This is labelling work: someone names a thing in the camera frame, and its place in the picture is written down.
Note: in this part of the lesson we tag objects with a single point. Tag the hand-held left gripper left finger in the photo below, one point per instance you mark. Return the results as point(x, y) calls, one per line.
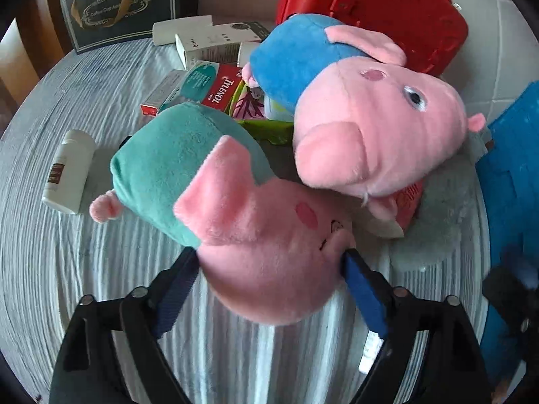
point(177, 298)

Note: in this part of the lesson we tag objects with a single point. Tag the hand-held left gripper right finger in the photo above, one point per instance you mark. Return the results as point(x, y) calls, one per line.
point(364, 292)

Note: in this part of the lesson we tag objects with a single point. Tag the blue plastic container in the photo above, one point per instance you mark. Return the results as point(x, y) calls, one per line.
point(509, 197)

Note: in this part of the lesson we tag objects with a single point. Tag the pig plush teal dress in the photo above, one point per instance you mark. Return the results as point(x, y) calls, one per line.
point(236, 227)

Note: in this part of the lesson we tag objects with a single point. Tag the grey furry plush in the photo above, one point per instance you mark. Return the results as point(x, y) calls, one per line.
point(446, 214)

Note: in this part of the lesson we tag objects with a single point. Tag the pink tissue packet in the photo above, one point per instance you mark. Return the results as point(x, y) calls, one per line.
point(410, 202)

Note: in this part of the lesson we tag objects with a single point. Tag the pig plush blue dress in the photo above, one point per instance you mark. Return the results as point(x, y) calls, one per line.
point(370, 134)

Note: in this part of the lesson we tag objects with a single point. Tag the white bottle brown label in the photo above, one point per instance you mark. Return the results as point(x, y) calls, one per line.
point(67, 172)

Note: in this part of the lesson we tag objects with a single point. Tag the green packet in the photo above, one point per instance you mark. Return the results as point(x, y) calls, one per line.
point(269, 131)

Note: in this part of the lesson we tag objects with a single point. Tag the white box red end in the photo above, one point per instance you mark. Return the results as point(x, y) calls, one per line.
point(162, 92)

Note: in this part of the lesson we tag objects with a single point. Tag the pink patterned packet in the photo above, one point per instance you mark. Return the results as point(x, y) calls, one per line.
point(248, 103)

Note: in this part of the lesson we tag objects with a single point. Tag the red and teal medicine box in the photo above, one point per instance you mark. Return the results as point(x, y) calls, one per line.
point(210, 84)

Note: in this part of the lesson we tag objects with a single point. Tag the white box dark print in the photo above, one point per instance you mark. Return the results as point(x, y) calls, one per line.
point(219, 44)

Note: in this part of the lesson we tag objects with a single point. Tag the plain white box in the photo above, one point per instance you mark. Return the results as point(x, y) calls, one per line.
point(181, 30)

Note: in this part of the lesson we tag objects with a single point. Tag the red plastic case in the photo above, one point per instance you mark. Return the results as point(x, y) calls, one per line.
point(391, 17)

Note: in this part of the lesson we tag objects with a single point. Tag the dark gift bag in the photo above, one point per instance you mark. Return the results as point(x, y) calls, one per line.
point(122, 8)

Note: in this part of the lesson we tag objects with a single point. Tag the wooden chair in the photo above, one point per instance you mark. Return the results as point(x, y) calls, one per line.
point(25, 29)

